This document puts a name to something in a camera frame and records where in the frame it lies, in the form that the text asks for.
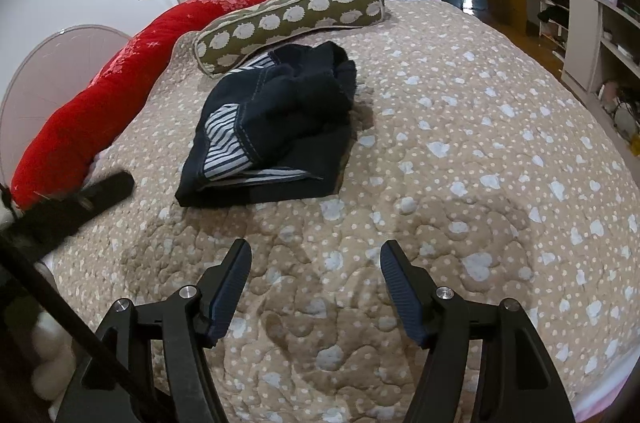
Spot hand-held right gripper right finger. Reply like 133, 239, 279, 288
380, 240, 576, 423

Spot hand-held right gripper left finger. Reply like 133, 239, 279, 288
55, 239, 253, 423

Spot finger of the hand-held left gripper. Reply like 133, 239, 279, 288
10, 170, 136, 254

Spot striped navy pants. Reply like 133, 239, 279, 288
175, 40, 358, 208

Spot white round headboard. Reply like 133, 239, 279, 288
0, 23, 133, 189

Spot red quilt roll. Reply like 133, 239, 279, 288
10, 0, 288, 209

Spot white fluffy cloth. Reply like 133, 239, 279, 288
30, 313, 77, 404

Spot beige quilted bedspread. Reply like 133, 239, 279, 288
40, 0, 640, 423

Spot olive patterned bolster pillow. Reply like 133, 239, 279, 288
194, 0, 385, 76

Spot white shelf unit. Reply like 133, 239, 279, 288
560, 0, 640, 146

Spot black cable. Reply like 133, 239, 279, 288
0, 233, 166, 423

